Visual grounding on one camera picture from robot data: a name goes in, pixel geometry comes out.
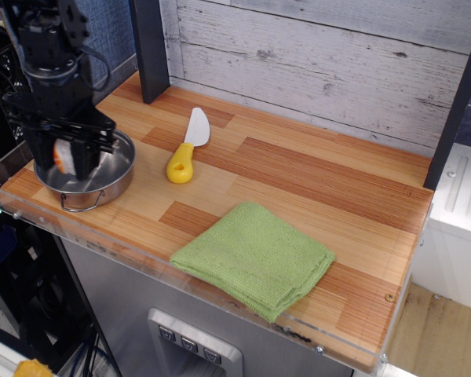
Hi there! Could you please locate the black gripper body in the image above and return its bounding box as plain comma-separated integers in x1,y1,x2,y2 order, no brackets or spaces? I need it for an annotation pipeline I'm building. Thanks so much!
2,72,117,155

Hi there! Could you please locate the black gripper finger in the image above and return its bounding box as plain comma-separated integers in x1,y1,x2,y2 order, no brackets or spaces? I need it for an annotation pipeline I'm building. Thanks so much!
25,128,56,170
71,139,100,181

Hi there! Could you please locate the white orange toy food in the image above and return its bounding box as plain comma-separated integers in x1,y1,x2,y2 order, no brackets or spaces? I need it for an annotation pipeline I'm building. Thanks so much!
53,139,75,175

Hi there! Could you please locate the stainless steel pot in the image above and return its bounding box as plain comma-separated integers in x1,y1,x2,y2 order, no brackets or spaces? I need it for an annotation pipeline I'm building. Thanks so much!
34,130,136,213

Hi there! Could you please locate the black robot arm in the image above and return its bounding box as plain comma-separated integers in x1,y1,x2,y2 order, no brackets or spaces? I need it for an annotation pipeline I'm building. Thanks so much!
0,1,115,181

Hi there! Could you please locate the black plastic crate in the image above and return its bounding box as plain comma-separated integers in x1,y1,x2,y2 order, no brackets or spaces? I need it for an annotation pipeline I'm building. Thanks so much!
0,25,30,159

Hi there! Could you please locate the blue fabric partition panel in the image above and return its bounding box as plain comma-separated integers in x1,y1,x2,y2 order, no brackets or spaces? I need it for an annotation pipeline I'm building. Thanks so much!
5,1,135,105

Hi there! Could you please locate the clear acrylic table guard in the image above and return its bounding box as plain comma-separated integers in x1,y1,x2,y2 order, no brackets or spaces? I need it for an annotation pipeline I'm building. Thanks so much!
0,75,433,376

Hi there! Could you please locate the silver toy fridge cabinet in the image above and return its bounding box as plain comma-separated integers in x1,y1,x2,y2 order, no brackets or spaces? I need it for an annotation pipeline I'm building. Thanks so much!
58,239,353,376

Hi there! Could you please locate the green folded cloth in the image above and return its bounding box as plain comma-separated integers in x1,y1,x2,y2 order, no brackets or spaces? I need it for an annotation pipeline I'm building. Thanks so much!
170,203,335,323

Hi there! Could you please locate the yellow object at bottom left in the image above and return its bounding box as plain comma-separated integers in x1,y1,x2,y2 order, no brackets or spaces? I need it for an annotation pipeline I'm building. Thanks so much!
13,359,54,377

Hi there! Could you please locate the white grooved appliance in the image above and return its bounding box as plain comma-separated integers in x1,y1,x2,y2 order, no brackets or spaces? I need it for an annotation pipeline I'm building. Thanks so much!
411,144,471,308

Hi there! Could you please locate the yellow handled toy knife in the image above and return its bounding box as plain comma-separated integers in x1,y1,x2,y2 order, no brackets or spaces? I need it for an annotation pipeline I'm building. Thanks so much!
166,108,210,184

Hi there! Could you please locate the dark left vertical post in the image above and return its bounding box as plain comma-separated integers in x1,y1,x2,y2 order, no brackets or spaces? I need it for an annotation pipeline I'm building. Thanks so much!
129,0,170,104

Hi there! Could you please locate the dark vertical post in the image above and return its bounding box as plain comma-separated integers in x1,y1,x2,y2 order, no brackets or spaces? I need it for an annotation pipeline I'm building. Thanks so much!
423,52,471,190
129,0,170,104

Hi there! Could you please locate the dark right vertical post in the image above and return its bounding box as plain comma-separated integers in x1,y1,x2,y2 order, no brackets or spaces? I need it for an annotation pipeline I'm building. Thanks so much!
423,52,471,190

